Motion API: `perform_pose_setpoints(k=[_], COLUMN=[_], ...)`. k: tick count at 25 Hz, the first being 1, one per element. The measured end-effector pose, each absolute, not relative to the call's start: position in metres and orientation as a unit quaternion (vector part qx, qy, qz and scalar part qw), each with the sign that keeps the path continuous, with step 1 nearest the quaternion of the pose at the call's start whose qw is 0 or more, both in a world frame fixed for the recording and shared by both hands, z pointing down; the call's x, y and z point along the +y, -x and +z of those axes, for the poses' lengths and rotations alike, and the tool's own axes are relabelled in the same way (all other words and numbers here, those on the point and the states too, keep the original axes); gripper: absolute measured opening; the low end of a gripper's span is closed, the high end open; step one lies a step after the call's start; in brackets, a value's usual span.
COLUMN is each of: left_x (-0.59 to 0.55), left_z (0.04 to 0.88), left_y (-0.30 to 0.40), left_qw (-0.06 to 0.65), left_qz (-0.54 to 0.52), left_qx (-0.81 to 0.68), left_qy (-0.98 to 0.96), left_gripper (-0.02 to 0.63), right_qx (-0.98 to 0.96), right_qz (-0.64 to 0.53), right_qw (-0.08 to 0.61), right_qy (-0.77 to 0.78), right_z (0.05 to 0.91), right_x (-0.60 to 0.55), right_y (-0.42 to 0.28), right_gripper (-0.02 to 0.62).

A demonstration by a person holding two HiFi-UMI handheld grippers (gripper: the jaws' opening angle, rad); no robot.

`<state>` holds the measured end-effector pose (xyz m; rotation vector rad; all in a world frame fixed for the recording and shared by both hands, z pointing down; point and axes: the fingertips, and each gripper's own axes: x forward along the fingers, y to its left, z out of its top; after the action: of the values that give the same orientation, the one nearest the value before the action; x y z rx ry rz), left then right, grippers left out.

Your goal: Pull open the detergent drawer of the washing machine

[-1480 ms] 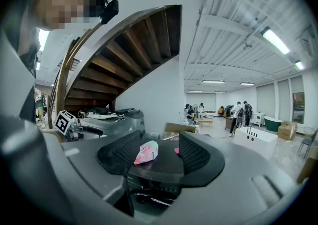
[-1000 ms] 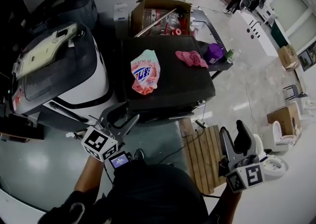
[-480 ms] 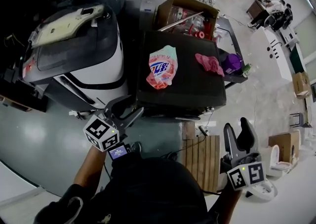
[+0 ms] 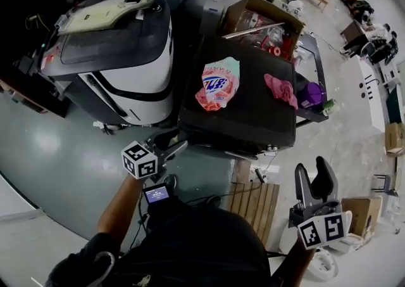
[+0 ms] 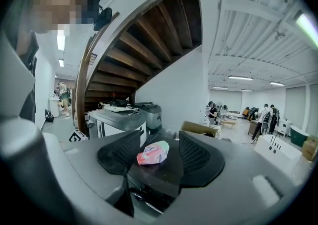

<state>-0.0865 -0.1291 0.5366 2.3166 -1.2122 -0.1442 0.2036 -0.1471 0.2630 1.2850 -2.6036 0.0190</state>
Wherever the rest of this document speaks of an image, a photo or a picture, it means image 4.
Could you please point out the white flat panel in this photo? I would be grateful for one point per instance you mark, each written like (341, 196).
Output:
(28, 247)

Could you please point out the green bottle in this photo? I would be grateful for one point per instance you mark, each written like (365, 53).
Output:
(329, 106)

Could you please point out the brown cardboard box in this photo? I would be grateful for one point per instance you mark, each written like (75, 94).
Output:
(360, 213)

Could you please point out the black frame chair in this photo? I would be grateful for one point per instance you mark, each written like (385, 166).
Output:
(384, 184)

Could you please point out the person's black shoe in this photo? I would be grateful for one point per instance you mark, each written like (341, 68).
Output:
(170, 181)

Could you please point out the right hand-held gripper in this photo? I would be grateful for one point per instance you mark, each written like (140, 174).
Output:
(319, 228)

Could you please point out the brown wooden cabinet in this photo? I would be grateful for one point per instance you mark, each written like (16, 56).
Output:
(351, 34)

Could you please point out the small black screen device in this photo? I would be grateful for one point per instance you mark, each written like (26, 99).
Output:
(156, 194)

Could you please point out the red spool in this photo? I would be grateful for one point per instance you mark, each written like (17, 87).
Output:
(276, 50)

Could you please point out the person's black clothing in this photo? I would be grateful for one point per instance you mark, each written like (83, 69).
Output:
(196, 247)

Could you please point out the small white wall box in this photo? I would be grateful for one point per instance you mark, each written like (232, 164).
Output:
(215, 2)

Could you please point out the person's right forearm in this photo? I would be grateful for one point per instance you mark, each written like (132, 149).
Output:
(300, 263)

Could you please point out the dark green bathtub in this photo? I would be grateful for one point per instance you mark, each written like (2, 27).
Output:
(397, 105)

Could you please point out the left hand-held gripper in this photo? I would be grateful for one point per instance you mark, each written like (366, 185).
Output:
(139, 162)

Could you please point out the cardboard box with items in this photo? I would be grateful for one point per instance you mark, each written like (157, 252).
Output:
(262, 7)

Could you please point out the metal rod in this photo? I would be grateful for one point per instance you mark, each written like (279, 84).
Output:
(253, 29)

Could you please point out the white toilet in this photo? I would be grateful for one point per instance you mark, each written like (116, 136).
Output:
(324, 263)
(356, 241)

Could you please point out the white bathtub black taps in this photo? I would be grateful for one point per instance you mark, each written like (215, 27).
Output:
(375, 95)

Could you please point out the black front-load washing machine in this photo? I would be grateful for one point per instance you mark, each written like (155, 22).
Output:
(253, 121)

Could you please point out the taped cardboard box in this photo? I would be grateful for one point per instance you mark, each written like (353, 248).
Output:
(395, 140)

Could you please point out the black glass-top table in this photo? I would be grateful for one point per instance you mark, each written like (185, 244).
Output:
(316, 118)

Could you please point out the purple plastic container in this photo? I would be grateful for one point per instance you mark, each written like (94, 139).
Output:
(311, 94)

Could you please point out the person's left forearm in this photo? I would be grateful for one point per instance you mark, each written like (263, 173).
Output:
(121, 206)

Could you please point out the white and black washing machine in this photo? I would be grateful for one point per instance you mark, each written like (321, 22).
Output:
(139, 70)

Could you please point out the pink detergent powder bag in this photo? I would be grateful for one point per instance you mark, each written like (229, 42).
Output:
(218, 83)

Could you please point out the wooden slat mat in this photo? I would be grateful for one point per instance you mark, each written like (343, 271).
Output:
(256, 206)

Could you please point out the pink cloth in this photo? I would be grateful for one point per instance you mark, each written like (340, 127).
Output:
(280, 87)

